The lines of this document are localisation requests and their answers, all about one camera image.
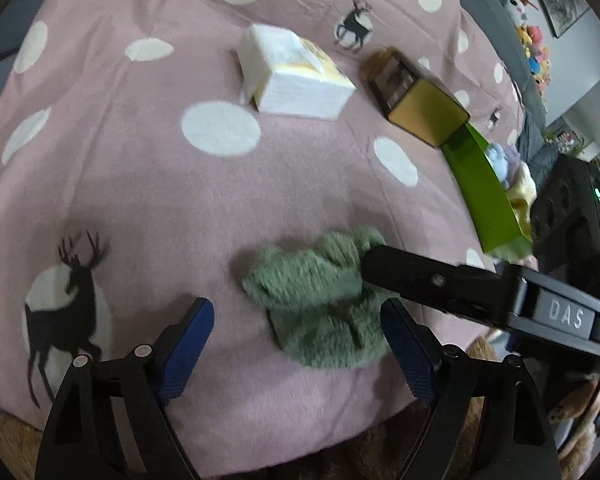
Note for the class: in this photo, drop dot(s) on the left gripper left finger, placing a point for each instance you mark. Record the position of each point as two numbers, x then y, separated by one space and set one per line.
171 359

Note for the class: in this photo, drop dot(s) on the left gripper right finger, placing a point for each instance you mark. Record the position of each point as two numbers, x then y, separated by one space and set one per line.
419 353

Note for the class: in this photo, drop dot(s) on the green fuzzy towel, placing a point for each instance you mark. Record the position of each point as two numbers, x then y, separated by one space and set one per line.
322 313

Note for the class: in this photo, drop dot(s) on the blue elephant plush toy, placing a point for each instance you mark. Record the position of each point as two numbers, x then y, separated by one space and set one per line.
498 161

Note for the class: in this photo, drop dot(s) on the cream yellow towel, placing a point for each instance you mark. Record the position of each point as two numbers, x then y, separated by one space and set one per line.
521 195

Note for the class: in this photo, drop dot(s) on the purple mesh bath pouf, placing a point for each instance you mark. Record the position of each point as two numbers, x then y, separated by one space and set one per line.
513 162

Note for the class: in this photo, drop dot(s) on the green storage box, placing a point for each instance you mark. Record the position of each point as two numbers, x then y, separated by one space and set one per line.
494 220

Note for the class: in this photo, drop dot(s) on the pink polka dot blanket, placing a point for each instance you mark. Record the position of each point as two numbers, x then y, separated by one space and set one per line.
132 179

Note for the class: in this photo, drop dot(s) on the brown wooden box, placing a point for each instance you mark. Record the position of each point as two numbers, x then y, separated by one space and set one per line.
412 98

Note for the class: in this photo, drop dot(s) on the pile of plush toys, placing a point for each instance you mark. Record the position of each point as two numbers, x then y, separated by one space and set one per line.
532 40

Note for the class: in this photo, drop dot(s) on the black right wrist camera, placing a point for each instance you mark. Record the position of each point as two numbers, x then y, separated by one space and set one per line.
565 220

